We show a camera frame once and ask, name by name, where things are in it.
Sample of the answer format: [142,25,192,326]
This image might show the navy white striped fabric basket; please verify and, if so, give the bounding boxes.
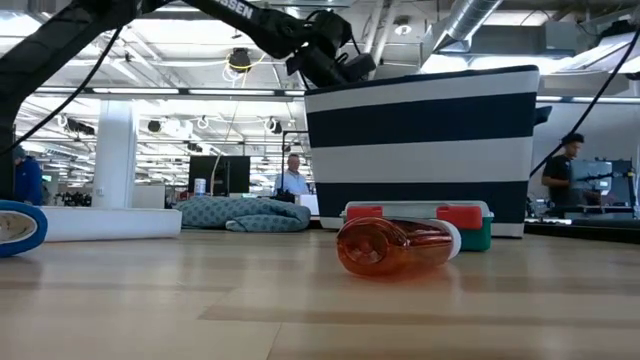
[303,64,554,239]

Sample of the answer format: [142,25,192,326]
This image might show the pink tape roll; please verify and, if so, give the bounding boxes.
[335,216,463,278]

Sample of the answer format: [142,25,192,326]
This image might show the green first aid kit box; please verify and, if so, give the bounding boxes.
[339,200,495,253]

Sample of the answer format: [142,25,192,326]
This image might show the blue white pill organizer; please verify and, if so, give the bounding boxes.
[39,206,184,243]

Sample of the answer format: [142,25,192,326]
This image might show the blue tape roll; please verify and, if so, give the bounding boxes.
[0,199,50,259]

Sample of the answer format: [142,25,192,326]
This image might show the black hanging dome device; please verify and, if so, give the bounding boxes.
[228,47,253,75]

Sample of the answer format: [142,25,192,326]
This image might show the person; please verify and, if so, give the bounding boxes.
[12,145,45,206]
[542,132,586,207]
[273,153,311,197]

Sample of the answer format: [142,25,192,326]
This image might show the black computer monitor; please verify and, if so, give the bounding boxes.
[188,155,251,197]

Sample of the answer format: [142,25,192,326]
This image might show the white box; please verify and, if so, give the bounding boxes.
[298,193,321,216]

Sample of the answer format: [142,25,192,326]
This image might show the teal patterned cloth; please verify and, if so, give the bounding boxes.
[174,195,313,234]

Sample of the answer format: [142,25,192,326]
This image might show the long linear light fixture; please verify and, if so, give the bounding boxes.
[34,87,307,99]

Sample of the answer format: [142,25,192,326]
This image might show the white low partition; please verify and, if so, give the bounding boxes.
[132,184,166,210]

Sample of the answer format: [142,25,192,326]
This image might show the white structural column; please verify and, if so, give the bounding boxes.
[92,99,140,210]

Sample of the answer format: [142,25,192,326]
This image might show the background robot workstation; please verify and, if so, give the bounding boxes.
[569,158,640,209]

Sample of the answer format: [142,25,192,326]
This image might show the thin black metal frame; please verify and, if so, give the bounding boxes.
[281,128,309,201]

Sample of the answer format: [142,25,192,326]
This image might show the silver smooth air duct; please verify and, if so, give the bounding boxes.
[419,0,504,74]

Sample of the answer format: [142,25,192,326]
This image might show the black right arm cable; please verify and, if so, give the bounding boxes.
[528,28,640,179]

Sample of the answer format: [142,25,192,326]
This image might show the black aluminium table frame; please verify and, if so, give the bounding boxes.
[523,217,640,246]

